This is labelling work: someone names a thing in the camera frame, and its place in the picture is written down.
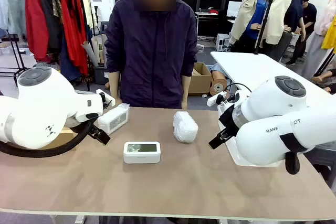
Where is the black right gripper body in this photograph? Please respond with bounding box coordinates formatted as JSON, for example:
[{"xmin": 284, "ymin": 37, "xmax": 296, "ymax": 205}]
[{"xmin": 218, "ymin": 104, "xmax": 241, "ymax": 137}]

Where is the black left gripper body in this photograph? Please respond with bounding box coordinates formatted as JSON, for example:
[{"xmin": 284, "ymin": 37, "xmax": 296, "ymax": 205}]
[{"xmin": 88, "ymin": 122, "xmax": 105, "ymax": 137}]

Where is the plastic rectangular clock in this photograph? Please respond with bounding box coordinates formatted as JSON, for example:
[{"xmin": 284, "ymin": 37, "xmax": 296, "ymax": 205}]
[{"xmin": 97, "ymin": 103, "xmax": 130, "ymax": 135}]

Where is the bubble rounded clock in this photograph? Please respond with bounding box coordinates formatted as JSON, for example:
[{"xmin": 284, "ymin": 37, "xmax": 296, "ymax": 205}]
[{"xmin": 172, "ymin": 110, "xmax": 200, "ymax": 144}]

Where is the white unwrapped digital clock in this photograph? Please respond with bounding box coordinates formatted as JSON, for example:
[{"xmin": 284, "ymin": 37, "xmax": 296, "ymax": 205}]
[{"xmin": 123, "ymin": 141, "xmax": 161, "ymax": 164}]

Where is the person's left forearm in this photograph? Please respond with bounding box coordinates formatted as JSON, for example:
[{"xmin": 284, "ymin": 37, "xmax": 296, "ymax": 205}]
[{"xmin": 181, "ymin": 75, "xmax": 192, "ymax": 101}]

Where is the person's right forearm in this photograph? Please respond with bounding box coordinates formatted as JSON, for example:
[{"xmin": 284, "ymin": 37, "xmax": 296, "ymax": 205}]
[{"xmin": 108, "ymin": 71, "xmax": 122, "ymax": 100}]

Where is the clear plastic container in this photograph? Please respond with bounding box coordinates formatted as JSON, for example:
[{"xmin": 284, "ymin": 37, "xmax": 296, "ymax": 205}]
[{"xmin": 217, "ymin": 102, "xmax": 283, "ymax": 167}]

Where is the brown cardboard box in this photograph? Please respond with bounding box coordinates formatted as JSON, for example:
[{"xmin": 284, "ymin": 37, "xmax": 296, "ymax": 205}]
[{"xmin": 39, "ymin": 126, "xmax": 81, "ymax": 152}]

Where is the brown paper spool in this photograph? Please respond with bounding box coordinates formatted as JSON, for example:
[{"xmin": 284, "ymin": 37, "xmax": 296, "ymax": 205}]
[{"xmin": 209, "ymin": 70, "xmax": 228, "ymax": 97}]

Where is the open cardboard floor box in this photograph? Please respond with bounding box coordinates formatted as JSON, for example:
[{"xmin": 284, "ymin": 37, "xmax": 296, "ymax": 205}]
[{"xmin": 188, "ymin": 62, "xmax": 213, "ymax": 95}]

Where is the grey storage bin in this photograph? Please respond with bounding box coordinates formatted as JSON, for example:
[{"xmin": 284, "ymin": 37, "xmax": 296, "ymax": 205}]
[{"xmin": 93, "ymin": 66, "xmax": 110, "ymax": 85}]

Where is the white work table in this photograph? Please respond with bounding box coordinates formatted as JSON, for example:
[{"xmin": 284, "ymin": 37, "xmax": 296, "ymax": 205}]
[{"xmin": 211, "ymin": 50, "xmax": 336, "ymax": 109}]

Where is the grey paper roll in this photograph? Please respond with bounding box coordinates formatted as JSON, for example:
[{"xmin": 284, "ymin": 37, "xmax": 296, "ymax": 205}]
[{"xmin": 81, "ymin": 41, "xmax": 98, "ymax": 67}]

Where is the white computer case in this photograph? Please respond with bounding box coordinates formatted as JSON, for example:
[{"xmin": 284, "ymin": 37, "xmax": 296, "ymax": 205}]
[{"xmin": 215, "ymin": 33, "xmax": 232, "ymax": 51}]

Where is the beige paper roll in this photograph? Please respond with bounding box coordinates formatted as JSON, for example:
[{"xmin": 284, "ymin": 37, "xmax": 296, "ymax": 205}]
[{"xmin": 91, "ymin": 36, "xmax": 106, "ymax": 65}]

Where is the person in navy jacket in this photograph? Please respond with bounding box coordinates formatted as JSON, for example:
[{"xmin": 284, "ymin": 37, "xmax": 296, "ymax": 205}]
[{"xmin": 104, "ymin": 0, "xmax": 199, "ymax": 109}]

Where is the red dress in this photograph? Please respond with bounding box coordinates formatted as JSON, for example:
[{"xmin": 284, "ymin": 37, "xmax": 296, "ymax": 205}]
[{"xmin": 59, "ymin": 0, "xmax": 89, "ymax": 76}]

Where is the dark grey stool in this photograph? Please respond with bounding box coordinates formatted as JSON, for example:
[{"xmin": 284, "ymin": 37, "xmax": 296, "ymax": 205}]
[{"xmin": 304, "ymin": 153, "xmax": 336, "ymax": 183}]

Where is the black tripod stand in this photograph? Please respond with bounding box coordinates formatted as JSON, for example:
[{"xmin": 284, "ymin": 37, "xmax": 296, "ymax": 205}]
[{"xmin": 254, "ymin": 0, "xmax": 276, "ymax": 56}]

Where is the black metal clothes rack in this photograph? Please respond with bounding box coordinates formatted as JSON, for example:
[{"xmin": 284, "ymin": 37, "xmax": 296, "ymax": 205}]
[{"xmin": 0, "ymin": 0, "xmax": 91, "ymax": 92}]

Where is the black hanging garment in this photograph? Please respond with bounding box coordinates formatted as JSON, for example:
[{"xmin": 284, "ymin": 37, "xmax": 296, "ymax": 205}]
[{"xmin": 40, "ymin": 0, "xmax": 64, "ymax": 54}]

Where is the mannequin beige coat blue shirt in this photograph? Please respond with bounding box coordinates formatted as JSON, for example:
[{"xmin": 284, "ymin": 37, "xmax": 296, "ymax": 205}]
[{"xmin": 228, "ymin": 0, "xmax": 276, "ymax": 53}]

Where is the white monitor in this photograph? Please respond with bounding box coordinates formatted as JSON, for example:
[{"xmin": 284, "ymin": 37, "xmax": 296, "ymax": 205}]
[{"xmin": 227, "ymin": 1, "xmax": 244, "ymax": 17}]

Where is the mannequin cream jacket navy top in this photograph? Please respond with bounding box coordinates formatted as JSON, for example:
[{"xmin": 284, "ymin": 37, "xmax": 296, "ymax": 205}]
[{"xmin": 264, "ymin": 0, "xmax": 307, "ymax": 63}]

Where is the red jacket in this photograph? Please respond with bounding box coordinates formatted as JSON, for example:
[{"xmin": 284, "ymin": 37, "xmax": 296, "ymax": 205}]
[{"xmin": 25, "ymin": 0, "xmax": 52, "ymax": 62}]

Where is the cream hanging garment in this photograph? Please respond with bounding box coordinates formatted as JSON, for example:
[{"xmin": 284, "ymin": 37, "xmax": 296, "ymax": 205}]
[{"xmin": 80, "ymin": 0, "xmax": 95, "ymax": 37}]

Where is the person in black clothes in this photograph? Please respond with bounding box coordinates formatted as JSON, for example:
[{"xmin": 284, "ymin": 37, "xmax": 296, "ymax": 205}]
[{"xmin": 286, "ymin": 0, "xmax": 318, "ymax": 66}]

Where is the yellow garment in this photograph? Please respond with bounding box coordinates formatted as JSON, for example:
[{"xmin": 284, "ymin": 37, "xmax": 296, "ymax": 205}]
[{"xmin": 321, "ymin": 15, "xmax": 336, "ymax": 50}]

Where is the grey fluffy coat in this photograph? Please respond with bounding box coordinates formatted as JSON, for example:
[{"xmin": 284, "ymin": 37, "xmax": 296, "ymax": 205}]
[{"xmin": 2, "ymin": 0, "xmax": 28, "ymax": 36}]

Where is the pink coat mannequin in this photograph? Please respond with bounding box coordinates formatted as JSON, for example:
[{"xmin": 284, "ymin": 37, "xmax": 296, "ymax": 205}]
[{"xmin": 301, "ymin": 0, "xmax": 336, "ymax": 79}]

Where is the light blue hanging garment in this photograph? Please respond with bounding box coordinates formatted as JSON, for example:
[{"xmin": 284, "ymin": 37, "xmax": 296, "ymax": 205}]
[{"xmin": 0, "ymin": 0, "xmax": 10, "ymax": 32}]

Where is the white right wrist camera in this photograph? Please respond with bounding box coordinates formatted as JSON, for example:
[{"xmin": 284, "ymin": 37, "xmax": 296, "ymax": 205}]
[{"xmin": 206, "ymin": 90, "xmax": 229, "ymax": 107}]

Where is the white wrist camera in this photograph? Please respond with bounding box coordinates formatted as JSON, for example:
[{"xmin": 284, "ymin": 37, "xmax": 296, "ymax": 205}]
[
  {"xmin": 206, "ymin": 90, "xmax": 229, "ymax": 107},
  {"xmin": 96, "ymin": 89, "xmax": 116, "ymax": 108}
]

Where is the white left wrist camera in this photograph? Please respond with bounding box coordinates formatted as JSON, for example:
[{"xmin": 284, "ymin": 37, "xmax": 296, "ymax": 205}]
[{"xmin": 96, "ymin": 89, "xmax": 116, "ymax": 108}]

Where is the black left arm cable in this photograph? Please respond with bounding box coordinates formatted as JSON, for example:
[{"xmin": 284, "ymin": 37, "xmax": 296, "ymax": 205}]
[{"xmin": 0, "ymin": 118, "xmax": 93, "ymax": 158}]

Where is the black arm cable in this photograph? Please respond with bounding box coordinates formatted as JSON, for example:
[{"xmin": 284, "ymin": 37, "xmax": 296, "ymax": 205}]
[
  {"xmin": 0, "ymin": 118, "xmax": 93, "ymax": 158},
  {"xmin": 279, "ymin": 129, "xmax": 312, "ymax": 175}
]

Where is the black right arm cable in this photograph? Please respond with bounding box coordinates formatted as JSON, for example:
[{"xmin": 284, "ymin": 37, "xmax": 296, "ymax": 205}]
[{"xmin": 279, "ymin": 129, "xmax": 312, "ymax": 175}]

